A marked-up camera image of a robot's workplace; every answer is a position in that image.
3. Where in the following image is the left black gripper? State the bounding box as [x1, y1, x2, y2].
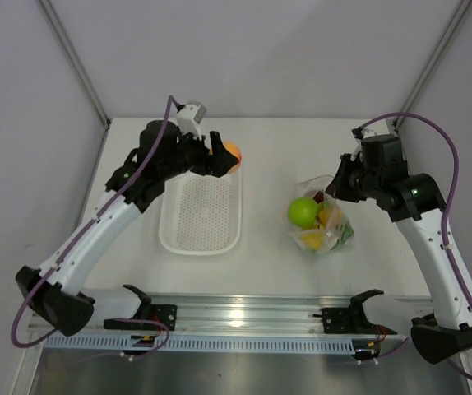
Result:
[160, 125, 237, 180]

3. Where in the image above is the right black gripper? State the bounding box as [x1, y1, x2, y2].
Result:
[325, 154, 382, 203]

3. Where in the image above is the orange fruit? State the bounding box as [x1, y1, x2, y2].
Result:
[224, 142, 243, 174]

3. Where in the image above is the red apple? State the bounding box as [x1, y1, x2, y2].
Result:
[306, 189, 326, 204]

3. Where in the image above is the green lettuce head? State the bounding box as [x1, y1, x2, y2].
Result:
[332, 221, 354, 249]

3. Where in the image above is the clear zip top bag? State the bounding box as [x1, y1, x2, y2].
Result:
[285, 175, 354, 255]

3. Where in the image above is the green apple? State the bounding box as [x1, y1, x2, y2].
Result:
[287, 197, 319, 228]

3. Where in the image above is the yellow mango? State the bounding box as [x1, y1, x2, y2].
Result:
[317, 201, 340, 230]

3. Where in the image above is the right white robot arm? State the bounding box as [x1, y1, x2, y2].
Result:
[326, 134, 472, 364]

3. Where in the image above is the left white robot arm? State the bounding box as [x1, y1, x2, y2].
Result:
[16, 120, 242, 337]

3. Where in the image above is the white perforated plastic basket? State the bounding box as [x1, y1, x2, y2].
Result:
[159, 170, 243, 256]

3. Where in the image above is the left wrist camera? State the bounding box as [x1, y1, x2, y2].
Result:
[176, 101, 206, 139]

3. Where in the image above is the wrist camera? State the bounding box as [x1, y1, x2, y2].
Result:
[351, 127, 378, 161]
[176, 101, 206, 139]

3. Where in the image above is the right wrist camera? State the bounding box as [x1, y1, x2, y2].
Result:
[351, 127, 378, 161]

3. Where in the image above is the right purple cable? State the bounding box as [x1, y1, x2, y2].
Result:
[351, 112, 472, 383]

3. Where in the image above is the purple cable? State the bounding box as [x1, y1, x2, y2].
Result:
[10, 95, 183, 349]
[351, 112, 472, 383]

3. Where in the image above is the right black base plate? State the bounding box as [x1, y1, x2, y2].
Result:
[313, 307, 396, 335]

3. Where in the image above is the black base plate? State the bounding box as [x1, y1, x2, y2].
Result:
[104, 304, 178, 331]
[313, 307, 396, 335]

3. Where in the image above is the aluminium mounting rail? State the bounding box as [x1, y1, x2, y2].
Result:
[30, 292, 433, 339]

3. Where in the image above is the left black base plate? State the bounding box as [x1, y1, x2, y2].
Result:
[104, 304, 178, 331]

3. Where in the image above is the right aluminium frame post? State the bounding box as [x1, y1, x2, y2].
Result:
[400, 0, 472, 113]

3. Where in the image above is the aluminium frame post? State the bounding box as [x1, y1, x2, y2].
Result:
[400, 0, 472, 113]
[36, 0, 111, 128]

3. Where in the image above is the left aluminium frame post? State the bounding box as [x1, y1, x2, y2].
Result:
[36, 0, 111, 128]

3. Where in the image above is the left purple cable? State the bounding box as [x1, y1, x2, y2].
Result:
[10, 95, 183, 349]

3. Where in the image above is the white slotted cable duct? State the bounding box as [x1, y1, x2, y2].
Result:
[45, 334, 355, 355]

